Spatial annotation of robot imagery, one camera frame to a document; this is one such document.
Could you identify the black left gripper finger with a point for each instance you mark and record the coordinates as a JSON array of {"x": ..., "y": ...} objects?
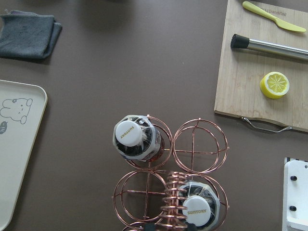
[{"x": 191, "y": 227}]

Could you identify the tea bottle front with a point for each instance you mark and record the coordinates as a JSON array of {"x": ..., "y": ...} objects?
[{"x": 136, "y": 138}]

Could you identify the tea bottle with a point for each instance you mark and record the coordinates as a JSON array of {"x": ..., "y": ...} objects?
[
  {"x": 202, "y": 205},
  {"x": 136, "y": 138}
]

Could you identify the tea bottle back right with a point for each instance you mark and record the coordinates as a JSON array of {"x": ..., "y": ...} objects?
[{"x": 202, "y": 205}]

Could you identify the bamboo cutting board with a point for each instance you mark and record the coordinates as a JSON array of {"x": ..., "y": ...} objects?
[{"x": 240, "y": 72}]

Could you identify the halved lemon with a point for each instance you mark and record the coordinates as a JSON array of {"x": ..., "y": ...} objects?
[{"x": 274, "y": 85}]

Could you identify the steel muddler black tip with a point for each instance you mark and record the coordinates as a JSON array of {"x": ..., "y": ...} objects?
[{"x": 241, "y": 42}]

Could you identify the cream rabbit tray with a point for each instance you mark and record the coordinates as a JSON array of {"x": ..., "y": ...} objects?
[{"x": 21, "y": 110}]

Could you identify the yellow plastic knife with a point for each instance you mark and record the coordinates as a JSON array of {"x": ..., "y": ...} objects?
[{"x": 279, "y": 22}]

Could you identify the grey folded cloth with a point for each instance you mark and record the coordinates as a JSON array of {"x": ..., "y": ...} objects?
[{"x": 28, "y": 35}]

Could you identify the copper wire bottle basket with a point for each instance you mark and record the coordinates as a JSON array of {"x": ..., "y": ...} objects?
[{"x": 147, "y": 198}]

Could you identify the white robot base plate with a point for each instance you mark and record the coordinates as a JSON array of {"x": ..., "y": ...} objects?
[{"x": 295, "y": 195}]

